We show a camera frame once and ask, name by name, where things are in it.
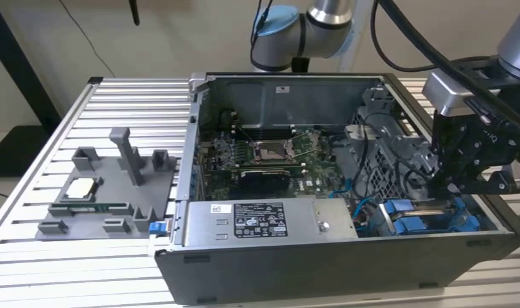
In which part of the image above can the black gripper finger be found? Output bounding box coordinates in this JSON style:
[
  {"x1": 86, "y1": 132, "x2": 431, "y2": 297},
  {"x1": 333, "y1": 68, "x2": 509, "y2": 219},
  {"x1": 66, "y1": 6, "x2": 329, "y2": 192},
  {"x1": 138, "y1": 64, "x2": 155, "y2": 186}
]
[
  {"x1": 428, "y1": 166, "x2": 457, "y2": 198},
  {"x1": 456, "y1": 169, "x2": 520, "y2": 195}
]

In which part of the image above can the blue disk carrier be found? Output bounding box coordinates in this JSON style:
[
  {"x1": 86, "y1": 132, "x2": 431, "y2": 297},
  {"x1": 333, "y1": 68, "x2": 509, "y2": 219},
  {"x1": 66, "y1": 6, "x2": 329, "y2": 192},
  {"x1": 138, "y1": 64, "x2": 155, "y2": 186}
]
[{"x1": 394, "y1": 218, "x2": 481, "y2": 235}]

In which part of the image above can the perforated metal drive cage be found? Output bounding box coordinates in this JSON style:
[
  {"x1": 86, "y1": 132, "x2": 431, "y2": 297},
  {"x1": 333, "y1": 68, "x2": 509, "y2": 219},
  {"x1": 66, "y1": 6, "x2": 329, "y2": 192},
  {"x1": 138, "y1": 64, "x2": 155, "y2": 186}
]
[{"x1": 345, "y1": 105, "x2": 440, "y2": 200}]

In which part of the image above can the green motherboard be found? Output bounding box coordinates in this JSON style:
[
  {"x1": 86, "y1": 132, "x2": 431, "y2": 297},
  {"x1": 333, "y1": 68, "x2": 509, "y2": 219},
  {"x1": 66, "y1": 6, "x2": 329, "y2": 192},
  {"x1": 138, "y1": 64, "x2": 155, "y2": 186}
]
[{"x1": 199, "y1": 128, "x2": 350, "y2": 200}]

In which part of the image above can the metal socket cover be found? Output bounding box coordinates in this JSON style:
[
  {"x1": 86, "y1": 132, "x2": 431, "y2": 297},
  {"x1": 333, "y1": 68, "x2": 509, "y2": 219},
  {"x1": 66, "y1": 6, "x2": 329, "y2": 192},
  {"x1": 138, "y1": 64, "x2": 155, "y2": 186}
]
[{"x1": 285, "y1": 131, "x2": 324, "y2": 158}]

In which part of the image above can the CPU socket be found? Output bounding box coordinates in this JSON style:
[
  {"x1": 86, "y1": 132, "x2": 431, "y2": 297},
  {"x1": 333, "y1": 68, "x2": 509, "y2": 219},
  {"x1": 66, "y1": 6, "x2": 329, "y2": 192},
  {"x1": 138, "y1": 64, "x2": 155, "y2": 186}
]
[{"x1": 253, "y1": 141, "x2": 293, "y2": 163}]

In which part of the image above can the black graphics card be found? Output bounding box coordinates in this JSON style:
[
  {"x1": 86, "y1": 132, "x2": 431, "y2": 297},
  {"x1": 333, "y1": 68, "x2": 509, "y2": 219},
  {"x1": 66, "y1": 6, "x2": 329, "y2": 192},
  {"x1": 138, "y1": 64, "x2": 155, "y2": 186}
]
[{"x1": 231, "y1": 165, "x2": 306, "y2": 195}]

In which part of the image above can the grey open PC case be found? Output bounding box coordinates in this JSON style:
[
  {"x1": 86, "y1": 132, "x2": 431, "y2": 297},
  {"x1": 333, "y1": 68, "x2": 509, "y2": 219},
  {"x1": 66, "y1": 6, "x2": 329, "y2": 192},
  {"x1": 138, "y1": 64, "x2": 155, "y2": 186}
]
[{"x1": 154, "y1": 71, "x2": 520, "y2": 305}]

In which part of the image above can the thin metal locking lever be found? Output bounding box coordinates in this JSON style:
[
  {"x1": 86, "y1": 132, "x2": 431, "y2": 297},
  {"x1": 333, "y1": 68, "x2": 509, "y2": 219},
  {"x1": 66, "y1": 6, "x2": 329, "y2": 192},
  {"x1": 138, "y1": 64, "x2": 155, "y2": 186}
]
[{"x1": 235, "y1": 123, "x2": 257, "y2": 144}]

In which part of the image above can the silver power supply unit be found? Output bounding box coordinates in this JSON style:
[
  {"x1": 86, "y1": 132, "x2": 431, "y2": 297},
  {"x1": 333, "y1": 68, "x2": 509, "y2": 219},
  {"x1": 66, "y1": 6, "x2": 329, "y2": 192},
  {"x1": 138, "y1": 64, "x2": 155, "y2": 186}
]
[{"x1": 185, "y1": 198, "x2": 357, "y2": 248}]

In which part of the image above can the grey parts rack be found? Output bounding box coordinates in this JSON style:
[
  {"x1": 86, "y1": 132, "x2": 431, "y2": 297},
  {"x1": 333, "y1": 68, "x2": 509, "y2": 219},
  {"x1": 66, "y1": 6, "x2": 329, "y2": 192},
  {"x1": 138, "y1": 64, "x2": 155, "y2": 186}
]
[{"x1": 35, "y1": 127, "x2": 179, "y2": 241}]

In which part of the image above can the green RAM stick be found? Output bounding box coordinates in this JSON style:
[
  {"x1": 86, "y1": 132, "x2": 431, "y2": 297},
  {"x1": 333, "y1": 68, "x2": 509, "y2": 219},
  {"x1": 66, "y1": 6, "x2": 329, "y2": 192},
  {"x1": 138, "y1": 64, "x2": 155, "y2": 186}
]
[{"x1": 68, "y1": 203, "x2": 127, "y2": 213}]

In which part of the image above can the silver CPU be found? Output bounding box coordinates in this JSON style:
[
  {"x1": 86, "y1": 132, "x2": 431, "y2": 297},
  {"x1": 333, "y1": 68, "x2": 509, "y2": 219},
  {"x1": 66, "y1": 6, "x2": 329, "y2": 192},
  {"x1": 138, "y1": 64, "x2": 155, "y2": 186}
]
[{"x1": 66, "y1": 178, "x2": 100, "y2": 198}]

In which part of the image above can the black antenna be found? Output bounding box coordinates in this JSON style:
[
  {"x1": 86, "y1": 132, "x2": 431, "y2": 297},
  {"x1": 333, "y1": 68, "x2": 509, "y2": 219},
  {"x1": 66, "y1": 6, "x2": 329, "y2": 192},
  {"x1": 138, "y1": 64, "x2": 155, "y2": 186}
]
[{"x1": 127, "y1": 0, "x2": 142, "y2": 26}]

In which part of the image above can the black monitor stand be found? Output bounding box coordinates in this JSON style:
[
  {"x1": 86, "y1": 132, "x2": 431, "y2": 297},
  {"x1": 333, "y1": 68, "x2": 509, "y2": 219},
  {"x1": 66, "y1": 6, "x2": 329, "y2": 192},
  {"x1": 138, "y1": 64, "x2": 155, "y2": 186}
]
[{"x1": 0, "y1": 0, "x2": 63, "y2": 177}]

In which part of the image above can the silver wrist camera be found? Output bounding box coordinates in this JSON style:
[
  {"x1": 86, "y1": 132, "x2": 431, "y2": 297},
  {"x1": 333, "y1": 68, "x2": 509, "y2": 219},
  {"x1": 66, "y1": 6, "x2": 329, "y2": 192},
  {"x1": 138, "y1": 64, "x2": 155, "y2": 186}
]
[{"x1": 421, "y1": 72, "x2": 503, "y2": 117}]

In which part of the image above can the black disk wire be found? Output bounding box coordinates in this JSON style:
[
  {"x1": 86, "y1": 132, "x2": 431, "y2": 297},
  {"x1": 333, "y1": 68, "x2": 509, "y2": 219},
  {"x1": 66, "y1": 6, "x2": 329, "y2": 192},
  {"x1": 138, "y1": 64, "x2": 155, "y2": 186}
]
[{"x1": 352, "y1": 112, "x2": 435, "y2": 200}]

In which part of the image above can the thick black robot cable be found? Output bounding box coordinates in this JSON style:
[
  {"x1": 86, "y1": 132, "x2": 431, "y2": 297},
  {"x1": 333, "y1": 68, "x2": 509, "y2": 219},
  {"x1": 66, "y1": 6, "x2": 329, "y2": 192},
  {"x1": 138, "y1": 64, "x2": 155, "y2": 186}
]
[{"x1": 380, "y1": 0, "x2": 520, "y2": 134}]

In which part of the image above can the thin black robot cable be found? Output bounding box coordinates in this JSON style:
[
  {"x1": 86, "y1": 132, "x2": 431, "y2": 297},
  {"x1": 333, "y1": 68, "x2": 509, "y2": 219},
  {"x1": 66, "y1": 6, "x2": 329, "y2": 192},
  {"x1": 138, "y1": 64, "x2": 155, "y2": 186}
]
[{"x1": 369, "y1": 0, "x2": 441, "y2": 73}]

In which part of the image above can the black bracket behind case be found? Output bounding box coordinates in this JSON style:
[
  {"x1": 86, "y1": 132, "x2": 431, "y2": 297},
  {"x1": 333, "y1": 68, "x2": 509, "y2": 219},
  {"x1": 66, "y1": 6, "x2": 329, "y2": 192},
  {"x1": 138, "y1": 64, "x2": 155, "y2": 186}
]
[{"x1": 291, "y1": 57, "x2": 312, "y2": 73}]

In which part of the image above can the black arm joint cable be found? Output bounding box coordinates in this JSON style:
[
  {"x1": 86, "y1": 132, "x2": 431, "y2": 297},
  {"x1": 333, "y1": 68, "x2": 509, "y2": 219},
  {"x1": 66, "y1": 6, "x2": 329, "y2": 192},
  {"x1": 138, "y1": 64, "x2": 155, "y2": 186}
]
[{"x1": 251, "y1": 0, "x2": 274, "y2": 41}]

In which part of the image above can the thin black wall cable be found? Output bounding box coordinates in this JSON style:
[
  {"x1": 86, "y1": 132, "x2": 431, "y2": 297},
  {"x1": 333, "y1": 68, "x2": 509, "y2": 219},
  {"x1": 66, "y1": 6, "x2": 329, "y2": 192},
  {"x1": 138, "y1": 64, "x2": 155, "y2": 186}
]
[{"x1": 58, "y1": 0, "x2": 116, "y2": 78}]

